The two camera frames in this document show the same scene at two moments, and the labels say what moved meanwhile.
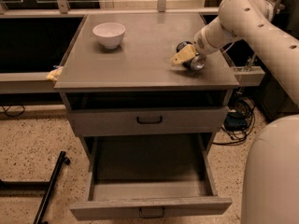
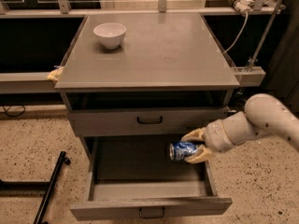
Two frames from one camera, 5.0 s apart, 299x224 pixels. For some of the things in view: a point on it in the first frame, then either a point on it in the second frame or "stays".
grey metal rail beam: (26, 82) stays
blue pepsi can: (197, 63) -> (179, 150)
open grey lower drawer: (149, 175) stays
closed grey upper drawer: (146, 120) stays
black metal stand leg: (35, 189) stays
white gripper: (203, 41) -> (214, 136)
